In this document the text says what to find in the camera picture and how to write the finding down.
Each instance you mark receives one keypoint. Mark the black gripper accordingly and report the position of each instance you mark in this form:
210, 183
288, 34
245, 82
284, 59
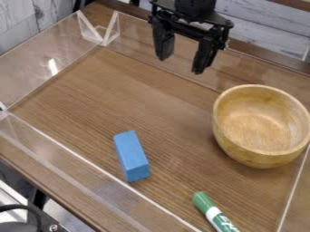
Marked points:
194, 19

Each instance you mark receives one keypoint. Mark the blue rectangular block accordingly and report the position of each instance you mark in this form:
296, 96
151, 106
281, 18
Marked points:
131, 156

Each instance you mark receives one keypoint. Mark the clear acrylic tray wall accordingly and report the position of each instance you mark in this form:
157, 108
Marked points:
86, 81

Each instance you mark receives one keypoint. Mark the green dry erase marker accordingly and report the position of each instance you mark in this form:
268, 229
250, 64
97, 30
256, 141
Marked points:
219, 221

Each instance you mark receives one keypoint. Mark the brown wooden bowl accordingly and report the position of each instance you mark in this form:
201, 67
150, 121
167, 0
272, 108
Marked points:
261, 125

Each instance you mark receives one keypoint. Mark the black table leg frame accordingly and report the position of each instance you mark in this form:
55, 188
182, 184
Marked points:
22, 205

